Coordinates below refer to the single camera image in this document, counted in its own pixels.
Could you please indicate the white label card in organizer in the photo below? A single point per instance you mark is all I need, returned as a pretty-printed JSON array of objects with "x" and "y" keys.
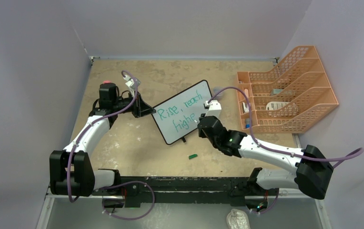
[{"x": 271, "y": 106}]

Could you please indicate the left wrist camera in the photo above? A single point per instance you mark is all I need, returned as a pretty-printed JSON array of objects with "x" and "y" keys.
[{"x": 132, "y": 84}]

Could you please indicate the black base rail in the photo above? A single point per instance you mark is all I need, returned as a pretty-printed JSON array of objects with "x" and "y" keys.
[{"x": 234, "y": 191}]

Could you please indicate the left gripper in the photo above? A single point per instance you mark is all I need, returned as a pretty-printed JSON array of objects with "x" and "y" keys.
[{"x": 140, "y": 108}]

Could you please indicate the aluminium frame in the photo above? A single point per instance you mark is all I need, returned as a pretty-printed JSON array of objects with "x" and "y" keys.
[{"x": 152, "y": 157}]

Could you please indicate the clear plastic bag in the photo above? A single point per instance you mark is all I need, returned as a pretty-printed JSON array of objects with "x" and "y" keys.
[{"x": 237, "y": 219}]

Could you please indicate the clear jar of paperclips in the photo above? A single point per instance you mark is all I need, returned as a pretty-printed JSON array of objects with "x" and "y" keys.
[{"x": 218, "y": 95}]

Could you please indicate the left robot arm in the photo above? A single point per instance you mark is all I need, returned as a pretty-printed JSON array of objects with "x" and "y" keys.
[{"x": 71, "y": 172}]

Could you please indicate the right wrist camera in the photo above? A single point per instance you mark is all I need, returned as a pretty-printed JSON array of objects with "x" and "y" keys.
[{"x": 213, "y": 108}]

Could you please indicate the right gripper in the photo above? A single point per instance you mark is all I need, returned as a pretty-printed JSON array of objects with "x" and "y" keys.
[{"x": 202, "y": 116}]

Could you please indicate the orange plastic file organizer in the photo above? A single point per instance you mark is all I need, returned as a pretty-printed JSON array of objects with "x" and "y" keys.
[{"x": 300, "y": 79}]

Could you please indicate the green marker cap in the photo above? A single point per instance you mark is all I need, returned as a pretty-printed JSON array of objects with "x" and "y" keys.
[{"x": 192, "y": 156}]

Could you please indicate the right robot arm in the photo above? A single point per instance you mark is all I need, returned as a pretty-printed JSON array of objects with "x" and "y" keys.
[{"x": 304, "y": 169}]

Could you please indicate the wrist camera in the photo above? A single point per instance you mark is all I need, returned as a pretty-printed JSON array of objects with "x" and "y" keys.
[
  {"x": 132, "y": 84},
  {"x": 213, "y": 108}
]

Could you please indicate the white stapler in organizer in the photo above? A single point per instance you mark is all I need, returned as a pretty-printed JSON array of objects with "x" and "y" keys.
[{"x": 245, "y": 107}]

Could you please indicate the small whiteboard black frame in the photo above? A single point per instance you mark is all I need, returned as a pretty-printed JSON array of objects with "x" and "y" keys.
[{"x": 175, "y": 116}]

